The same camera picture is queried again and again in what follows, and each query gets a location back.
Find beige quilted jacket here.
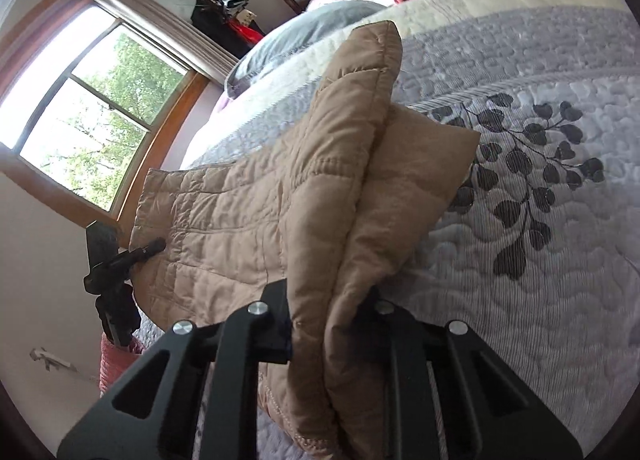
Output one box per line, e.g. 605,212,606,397
131,21,480,459

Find pink knit sleeve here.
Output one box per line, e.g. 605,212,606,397
99,334,145,396

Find wooden framed side window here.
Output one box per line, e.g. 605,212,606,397
1,0,209,239

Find grey floral quilted bedspread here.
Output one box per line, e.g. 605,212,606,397
174,0,639,454

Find white window curtain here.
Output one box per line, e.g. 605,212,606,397
93,0,238,85

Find black and red bag pile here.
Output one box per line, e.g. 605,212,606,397
190,0,265,59

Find grey pillow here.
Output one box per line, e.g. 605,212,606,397
224,1,384,99

